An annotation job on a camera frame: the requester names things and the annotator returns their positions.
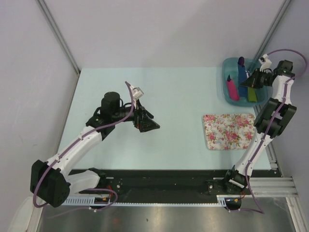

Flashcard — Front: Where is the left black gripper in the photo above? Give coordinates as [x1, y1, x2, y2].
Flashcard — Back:
[112, 99, 159, 132]

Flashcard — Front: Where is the dark blue paper napkin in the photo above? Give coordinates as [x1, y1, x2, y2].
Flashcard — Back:
[238, 62, 248, 98]

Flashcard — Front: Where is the purple spoon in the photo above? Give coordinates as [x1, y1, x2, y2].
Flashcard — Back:
[238, 57, 245, 67]

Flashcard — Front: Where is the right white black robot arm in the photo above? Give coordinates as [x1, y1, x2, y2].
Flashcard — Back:
[222, 59, 296, 194]

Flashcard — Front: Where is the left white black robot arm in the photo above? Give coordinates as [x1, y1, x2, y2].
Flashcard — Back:
[30, 88, 160, 208]

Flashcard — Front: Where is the green rolled napkin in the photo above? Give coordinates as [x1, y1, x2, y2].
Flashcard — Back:
[247, 87, 257, 102]

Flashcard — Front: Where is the teal plastic bin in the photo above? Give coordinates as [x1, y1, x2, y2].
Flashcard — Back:
[222, 58, 268, 107]

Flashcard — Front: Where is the floral cloth mat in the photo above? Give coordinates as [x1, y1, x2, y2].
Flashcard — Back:
[203, 114, 255, 150]

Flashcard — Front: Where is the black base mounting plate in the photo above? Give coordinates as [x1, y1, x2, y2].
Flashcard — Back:
[72, 169, 282, 203]

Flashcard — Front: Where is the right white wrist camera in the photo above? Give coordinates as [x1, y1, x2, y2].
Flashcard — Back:
[258, 54, 272, 71]

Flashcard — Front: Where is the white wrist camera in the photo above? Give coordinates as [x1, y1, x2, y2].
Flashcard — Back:
[258, 54, 272, 71]
[130, 86, 144, 101]

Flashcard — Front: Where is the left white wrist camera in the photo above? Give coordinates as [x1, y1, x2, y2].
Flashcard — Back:
[130, 86, 144, 101]

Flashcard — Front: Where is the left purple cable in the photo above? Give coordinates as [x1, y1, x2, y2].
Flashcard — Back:
[32, 81, 136, 219]

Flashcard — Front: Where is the aluminium rail frame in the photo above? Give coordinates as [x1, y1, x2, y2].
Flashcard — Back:
[35, 106, 300, 232]

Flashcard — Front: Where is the white slotted cable duct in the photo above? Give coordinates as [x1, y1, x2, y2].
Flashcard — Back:
[64, 196, 227, 207]

